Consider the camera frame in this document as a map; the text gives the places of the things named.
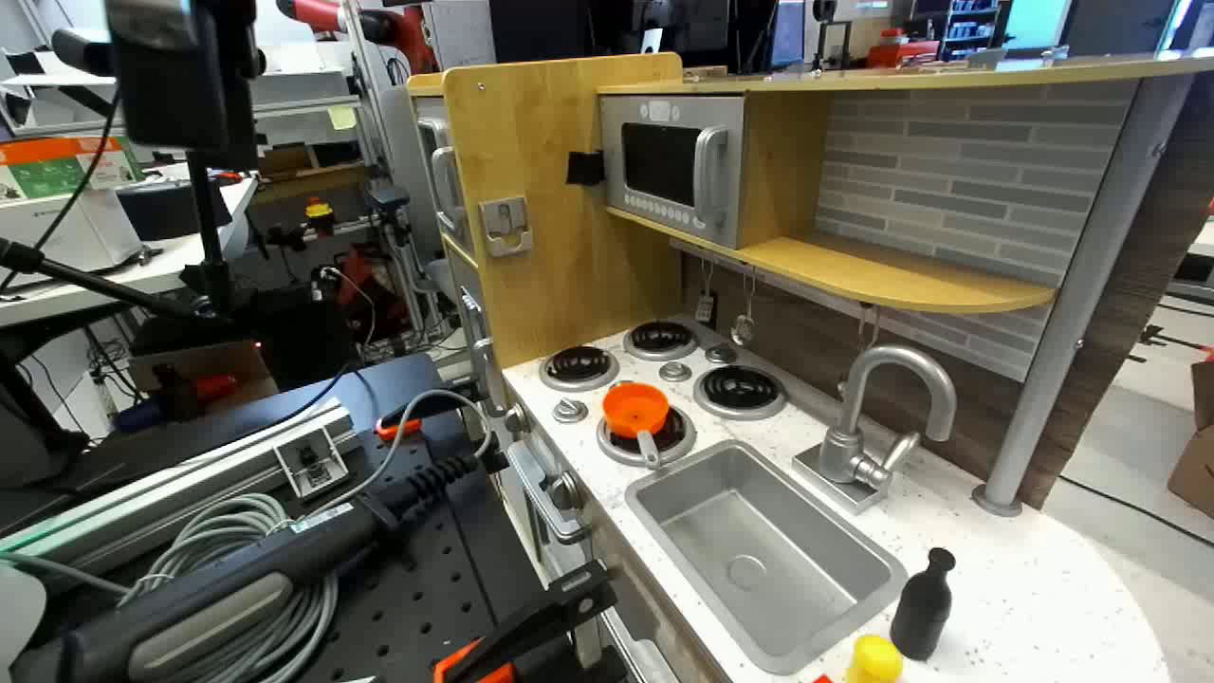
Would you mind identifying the yellow toy ball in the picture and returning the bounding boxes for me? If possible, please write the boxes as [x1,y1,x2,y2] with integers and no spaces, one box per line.
[843,628,909,683]

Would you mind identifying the grey cable bundle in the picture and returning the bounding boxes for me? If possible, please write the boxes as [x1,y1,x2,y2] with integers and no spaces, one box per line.
[117,489,347,683]

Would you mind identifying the silver toy sink basin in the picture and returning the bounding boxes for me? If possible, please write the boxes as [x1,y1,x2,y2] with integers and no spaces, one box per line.
[624,437,912,680]

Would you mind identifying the silver toy faucet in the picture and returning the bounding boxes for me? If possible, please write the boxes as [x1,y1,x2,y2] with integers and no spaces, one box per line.
[795,341,962,515]

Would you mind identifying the silver wall outlet plate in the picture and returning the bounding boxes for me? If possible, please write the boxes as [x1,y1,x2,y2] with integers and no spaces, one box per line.
[477,188,536,260]

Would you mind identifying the silver toy microwave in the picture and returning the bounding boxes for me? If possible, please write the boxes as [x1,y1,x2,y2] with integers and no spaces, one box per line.
[599,93,751,254]

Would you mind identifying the orange toy pot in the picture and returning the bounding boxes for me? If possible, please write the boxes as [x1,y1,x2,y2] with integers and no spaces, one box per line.
[599,379,677,475]

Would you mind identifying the black latch block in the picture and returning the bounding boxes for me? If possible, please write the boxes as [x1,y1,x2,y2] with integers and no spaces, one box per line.
[567,148,606,188]

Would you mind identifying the hanging silver toy utensil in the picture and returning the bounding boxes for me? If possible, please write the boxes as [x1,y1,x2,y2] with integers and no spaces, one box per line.
[690,260,723,326]
[729,269,759,353]

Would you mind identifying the black tripod pole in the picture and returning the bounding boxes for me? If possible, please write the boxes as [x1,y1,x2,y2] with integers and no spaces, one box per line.
[181,153,240,315]

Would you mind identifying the grey kitchen support post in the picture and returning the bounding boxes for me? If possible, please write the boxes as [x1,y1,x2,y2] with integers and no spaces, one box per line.
[973,73,1198,521]

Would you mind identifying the black toy stove burner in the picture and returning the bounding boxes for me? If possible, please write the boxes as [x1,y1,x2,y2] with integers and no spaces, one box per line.
[538,341,624,393]
[624,315,702,364]
[594,405,700,469]
[690,360,788,426]

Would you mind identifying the silver oven door handle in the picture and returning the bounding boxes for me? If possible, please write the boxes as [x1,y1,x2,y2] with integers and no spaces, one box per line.
[500,434,594,546]

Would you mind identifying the black corrugated cable hose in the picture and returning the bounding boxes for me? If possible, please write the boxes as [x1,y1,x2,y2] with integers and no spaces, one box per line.
[54,446,490,683]

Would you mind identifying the black sensor bar camera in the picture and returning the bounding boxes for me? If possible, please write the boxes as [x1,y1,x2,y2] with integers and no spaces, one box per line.
[50,31,117,76]

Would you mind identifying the black orange bar clamp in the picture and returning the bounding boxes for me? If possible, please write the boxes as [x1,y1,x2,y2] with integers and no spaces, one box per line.
[431,560,624,683]

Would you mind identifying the aluminium extrusion rail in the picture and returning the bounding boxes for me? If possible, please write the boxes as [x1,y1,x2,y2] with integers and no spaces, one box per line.
[0,398,361,566]

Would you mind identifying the cardboard box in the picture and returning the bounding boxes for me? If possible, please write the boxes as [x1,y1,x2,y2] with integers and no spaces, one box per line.
[1164,353,1214,523]

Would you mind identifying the black plastic bottle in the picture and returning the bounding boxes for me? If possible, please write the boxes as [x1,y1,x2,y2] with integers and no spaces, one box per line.
[887,544,962,665]

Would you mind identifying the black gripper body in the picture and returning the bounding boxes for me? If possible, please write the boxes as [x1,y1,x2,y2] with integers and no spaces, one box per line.
[103,0,267,171]

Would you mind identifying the white cable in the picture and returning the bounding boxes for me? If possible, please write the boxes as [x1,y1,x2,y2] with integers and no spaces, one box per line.
[315,388,499,508]

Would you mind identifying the wooden toy kitchen unit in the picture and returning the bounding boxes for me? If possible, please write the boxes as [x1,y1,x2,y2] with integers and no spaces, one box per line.
[409,48,1214,683]

